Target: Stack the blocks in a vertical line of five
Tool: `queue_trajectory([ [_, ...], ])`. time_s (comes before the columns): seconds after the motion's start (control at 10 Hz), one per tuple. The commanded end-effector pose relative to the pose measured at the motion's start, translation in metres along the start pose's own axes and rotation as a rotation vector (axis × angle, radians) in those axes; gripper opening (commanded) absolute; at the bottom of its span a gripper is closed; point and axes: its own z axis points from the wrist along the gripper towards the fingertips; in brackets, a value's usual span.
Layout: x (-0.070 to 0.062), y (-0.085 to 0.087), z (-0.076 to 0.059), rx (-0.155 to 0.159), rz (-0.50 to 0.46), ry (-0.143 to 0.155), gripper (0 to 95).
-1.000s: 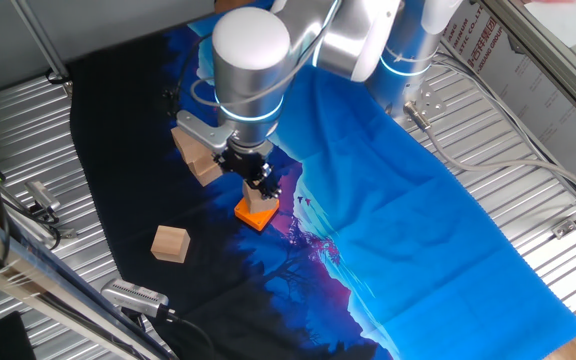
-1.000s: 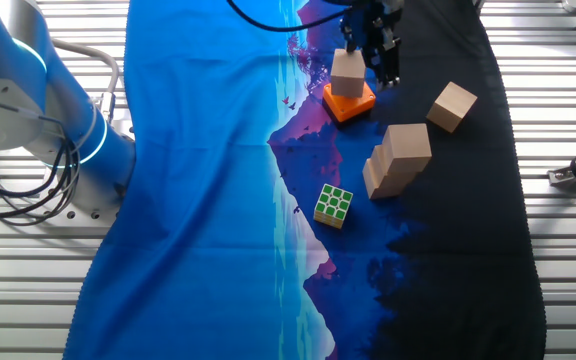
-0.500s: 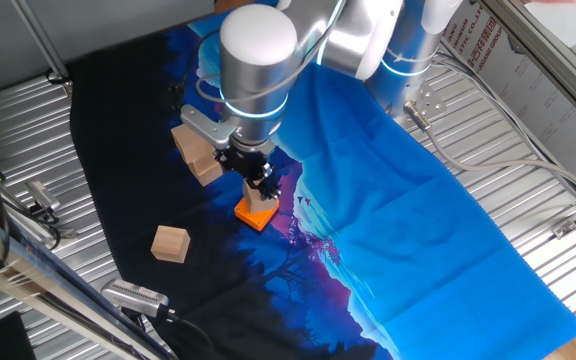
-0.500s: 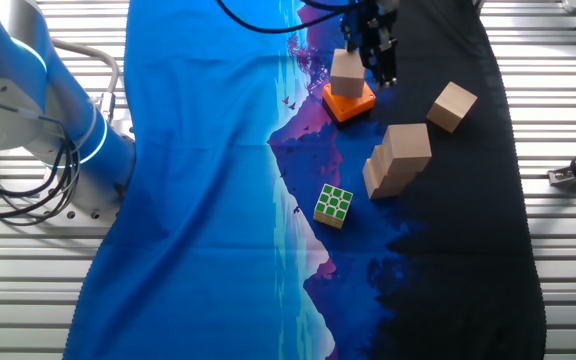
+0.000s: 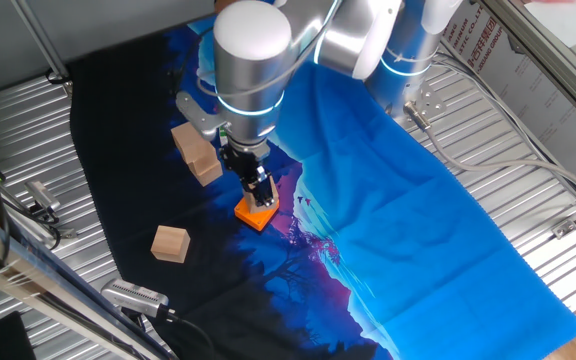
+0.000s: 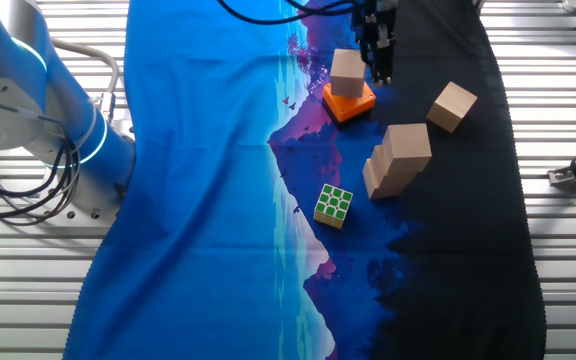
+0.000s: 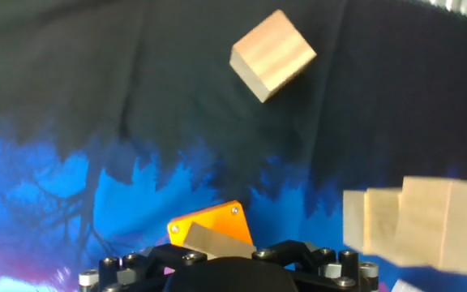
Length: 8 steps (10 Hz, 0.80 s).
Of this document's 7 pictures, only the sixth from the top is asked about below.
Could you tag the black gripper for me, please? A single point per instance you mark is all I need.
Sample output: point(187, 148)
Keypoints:
point(375, 20)

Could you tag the orange square base block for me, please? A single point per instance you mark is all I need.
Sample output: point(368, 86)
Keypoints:
point(348, 111)

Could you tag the Rubik's cube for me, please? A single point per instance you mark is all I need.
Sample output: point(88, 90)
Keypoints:
point(334, 202)

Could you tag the blue mountain print cloth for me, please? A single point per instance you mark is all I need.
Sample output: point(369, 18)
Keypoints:
point(193, 150)

